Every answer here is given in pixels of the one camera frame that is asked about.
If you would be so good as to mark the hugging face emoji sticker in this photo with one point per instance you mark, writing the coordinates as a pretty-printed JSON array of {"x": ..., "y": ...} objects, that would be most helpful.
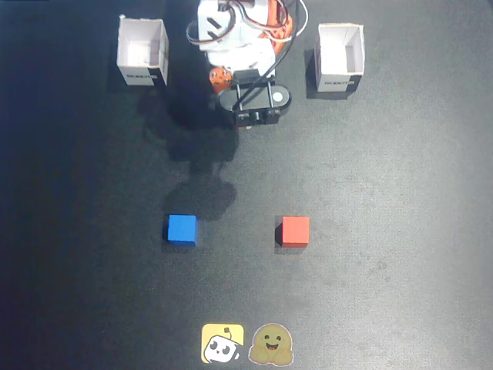
[{"x": 270, "y": 344}]

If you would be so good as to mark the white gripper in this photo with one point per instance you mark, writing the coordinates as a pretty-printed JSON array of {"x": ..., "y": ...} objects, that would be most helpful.
[{"x": 220, "y": 79}]

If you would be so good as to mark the yellow robot face sticker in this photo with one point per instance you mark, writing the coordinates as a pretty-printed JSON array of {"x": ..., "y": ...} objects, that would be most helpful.
[{"x": 222, "y": 344}]

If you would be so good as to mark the white robot arm orange joints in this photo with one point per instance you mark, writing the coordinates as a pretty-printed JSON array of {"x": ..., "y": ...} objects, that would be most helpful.
[{"x": 215, "y": 11}]

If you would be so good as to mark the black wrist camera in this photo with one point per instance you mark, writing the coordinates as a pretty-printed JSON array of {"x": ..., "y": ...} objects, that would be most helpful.
[{"x": 254, "y": 101}]

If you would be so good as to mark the black felt table mat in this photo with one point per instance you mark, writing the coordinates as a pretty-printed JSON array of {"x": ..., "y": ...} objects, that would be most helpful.
[{"x": 366, "y": 231}]

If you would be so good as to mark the white cardboard box black label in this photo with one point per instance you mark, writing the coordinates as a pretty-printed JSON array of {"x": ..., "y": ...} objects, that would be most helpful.
[
  {"x": 142, "y": 50},
  {"x": 339, "y": 54}
]

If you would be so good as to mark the blue cube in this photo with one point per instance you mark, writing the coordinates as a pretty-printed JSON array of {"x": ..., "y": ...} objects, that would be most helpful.
[{"x": 182, "y": 229}]

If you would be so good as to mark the red cube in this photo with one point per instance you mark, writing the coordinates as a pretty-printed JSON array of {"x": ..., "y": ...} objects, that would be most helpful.
[{"x": 295, "y": 230}]

